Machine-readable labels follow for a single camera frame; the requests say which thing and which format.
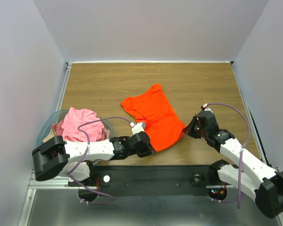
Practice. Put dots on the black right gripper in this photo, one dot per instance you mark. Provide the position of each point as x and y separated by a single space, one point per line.
195 128

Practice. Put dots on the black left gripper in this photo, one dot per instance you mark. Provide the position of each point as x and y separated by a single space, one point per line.
148 149

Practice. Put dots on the orange t shirt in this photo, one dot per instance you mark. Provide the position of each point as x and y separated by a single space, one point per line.
162 123

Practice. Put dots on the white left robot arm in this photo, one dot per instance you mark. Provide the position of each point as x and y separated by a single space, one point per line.
58 157

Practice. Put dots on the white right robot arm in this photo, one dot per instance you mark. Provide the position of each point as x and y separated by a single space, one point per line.
260 182

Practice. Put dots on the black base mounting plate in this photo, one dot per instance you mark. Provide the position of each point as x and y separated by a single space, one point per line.
157 180

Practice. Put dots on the pink t shirt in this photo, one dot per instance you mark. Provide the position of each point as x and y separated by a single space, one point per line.
77 125

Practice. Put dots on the clear plastic basket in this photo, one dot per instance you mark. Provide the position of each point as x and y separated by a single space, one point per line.
57 117

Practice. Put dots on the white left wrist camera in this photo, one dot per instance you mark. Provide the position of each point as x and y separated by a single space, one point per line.
138 127

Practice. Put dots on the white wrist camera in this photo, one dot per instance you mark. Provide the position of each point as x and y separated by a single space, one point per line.
205 107
138 127

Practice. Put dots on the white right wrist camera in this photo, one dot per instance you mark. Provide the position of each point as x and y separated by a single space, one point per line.
205 107

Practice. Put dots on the aluminium frame rail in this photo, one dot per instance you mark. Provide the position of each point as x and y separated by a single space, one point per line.
56 183

